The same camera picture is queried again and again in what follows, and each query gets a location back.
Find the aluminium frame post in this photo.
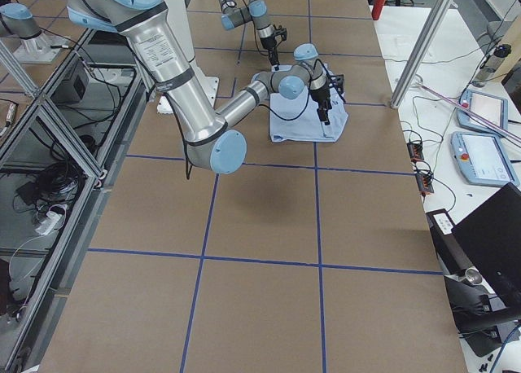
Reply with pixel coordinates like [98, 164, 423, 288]
[390, 0, 453, 109]

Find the water bottle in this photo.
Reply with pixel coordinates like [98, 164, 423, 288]
[472, 44, 512, 87]

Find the light blue t-shirt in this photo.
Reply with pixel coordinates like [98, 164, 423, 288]
[269, 88, 348, 143]

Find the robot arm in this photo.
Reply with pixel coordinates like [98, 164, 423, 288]
[68, 0, 332, 174]
[218, 0, 287, 70]

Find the far blue teach pendant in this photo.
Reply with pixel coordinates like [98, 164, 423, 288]
[457, 90, 508, 133]

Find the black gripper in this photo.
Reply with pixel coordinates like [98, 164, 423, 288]
[310, 86, 332, 125]
[260, 33, 280, 71]

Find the white power strip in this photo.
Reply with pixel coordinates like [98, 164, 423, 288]
[35, 210, 65, 235]

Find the blue teach pendant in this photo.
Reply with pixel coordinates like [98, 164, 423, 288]
[450, 132, 520, 187]
[457, 90, 508, 133]

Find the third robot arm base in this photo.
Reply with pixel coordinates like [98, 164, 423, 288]
[1, 3, 68, 64]

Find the aluminium frame cage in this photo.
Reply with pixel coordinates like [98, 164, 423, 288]
[1, 31, 147, 372]

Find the red cylinder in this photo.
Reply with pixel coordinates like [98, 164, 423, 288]
[370, 0, 390, 21]

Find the near blue teach pendant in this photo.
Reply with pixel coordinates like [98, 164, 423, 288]
[450, 132, 520, 187]

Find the reacher grabber stick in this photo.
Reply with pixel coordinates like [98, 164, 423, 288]
[414, 81, 520, 144]

